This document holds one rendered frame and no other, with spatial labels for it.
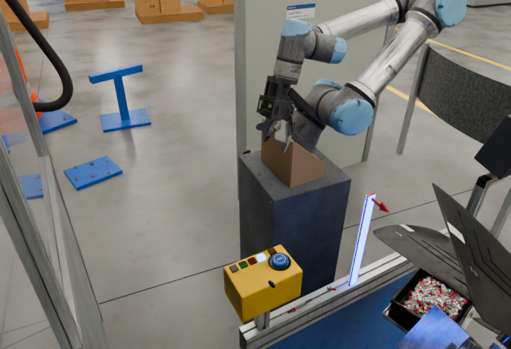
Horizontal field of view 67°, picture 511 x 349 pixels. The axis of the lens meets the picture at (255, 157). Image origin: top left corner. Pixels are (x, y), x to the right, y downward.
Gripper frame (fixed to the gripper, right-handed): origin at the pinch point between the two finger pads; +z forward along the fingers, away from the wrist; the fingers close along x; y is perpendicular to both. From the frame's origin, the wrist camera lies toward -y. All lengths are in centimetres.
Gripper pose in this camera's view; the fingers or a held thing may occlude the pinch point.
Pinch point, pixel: (276, 144)
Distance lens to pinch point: 115.7
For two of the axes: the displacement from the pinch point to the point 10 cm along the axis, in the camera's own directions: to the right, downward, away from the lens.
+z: -2.0, 9.3, 3.2
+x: 5.7, 3.7, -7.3
